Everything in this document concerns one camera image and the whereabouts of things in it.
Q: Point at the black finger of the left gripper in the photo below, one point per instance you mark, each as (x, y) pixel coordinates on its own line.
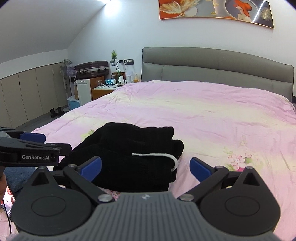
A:
(22, 135)
(61, 148)

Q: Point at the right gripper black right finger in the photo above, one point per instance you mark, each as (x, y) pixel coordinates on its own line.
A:
(238, 203)

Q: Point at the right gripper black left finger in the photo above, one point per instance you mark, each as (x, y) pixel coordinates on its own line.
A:
(56, 202)

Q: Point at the black pants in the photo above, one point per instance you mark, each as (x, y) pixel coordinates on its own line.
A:
(133, 159)

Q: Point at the black shoes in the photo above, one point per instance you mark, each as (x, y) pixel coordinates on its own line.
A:
(54, 113)

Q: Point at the beige wardrobe cabinets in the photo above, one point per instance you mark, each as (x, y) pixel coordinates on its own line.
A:
(30, 94)

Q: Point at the blue plastic bin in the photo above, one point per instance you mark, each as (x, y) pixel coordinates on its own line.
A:
(73, 103)

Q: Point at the brown wooden nightstand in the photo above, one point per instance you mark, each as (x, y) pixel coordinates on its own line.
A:
(99, 88)

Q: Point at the pink floral bed cover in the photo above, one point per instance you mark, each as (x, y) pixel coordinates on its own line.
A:
(220, 124)

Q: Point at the standing electric fan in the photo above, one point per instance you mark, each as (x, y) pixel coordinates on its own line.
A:
(67, 70)

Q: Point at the dark brown suitcase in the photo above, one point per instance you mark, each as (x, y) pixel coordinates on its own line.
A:
(91, 69)

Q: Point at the green potted plant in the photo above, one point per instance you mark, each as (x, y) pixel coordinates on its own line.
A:
(113, 58)

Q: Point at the grey upholstered headboard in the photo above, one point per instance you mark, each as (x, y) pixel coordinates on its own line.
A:
(217, 66)

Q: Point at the orange wall painting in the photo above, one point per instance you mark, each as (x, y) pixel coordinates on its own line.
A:
(251, 11)

